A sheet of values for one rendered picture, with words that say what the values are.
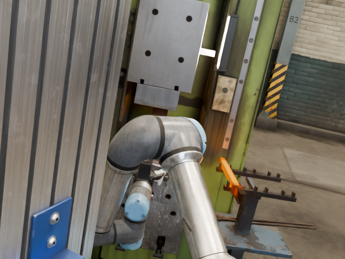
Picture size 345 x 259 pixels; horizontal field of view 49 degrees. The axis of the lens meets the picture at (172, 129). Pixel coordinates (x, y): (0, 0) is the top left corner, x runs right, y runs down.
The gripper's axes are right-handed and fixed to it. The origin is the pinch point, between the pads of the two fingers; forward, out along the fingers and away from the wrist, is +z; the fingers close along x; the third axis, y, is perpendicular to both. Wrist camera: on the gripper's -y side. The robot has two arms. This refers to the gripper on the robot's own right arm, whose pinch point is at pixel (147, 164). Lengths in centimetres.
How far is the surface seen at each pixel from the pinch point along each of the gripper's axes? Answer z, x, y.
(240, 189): -2.0, 37.6, 2.0
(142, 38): 31, -13, -46
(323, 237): 167, 163, 100
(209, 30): 79, 18, -55
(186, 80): 30.7, 9.1, -31.7
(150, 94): 30.7, -5.5, -22.1
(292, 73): 600, 225, -11
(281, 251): 6, 64, 30
